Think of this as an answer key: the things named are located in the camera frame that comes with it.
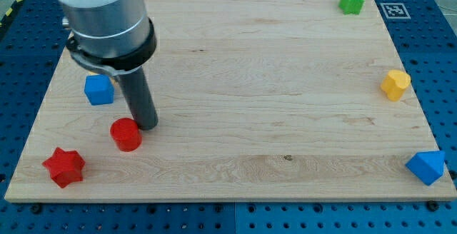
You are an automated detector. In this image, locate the wooden board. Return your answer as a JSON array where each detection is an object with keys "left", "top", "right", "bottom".
[{"left": 5, "top": 0, "right": 456, "bottom": 203}]

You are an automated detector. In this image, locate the blue cube block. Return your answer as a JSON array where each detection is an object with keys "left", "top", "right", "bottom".
[{"left": 84, "top": 75, "right": 114, "bottom": 106}]

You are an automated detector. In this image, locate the blue triangle block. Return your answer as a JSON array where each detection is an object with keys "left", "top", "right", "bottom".
[{"left": 406, "top": 151, "right": 445, "bottom": 185}]

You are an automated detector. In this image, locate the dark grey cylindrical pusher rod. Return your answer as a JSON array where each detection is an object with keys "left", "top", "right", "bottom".
[{"left": 115, "top": 66, "right": 159, "bottom": 131}]

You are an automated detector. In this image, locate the green star block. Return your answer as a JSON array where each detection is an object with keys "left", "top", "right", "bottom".
[{"left": 338, "top": 0, "right": 365, "bottom": 15}]

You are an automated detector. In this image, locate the red cylinder block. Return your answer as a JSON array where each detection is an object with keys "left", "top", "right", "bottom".
[{"left": 110, "top": 118, "right": 142, "bottom": 152}]

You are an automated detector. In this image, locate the yellow heart block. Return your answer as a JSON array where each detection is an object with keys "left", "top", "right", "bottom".
[{"left": 380, "top": 69, "right": 411, "bottom": 101}]

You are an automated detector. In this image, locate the white fiducial marker tag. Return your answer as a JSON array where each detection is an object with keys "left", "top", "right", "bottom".
[{"left": 380, "top": 2, "right": 411, "bottom": 19}]

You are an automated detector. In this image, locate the red star block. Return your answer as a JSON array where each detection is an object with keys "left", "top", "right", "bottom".
[{"left": 42, "top": 147, "right": 86, "bottom": 188}]

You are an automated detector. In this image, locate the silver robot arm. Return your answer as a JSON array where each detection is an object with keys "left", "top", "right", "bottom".
[{"left": 58, "top": 0, "right": 159, "bottom": 131}]

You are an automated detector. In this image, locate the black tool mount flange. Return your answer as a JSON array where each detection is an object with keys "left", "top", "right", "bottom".
[{"left": 66, "top": 19, "right": 157, "bottom": 76}]

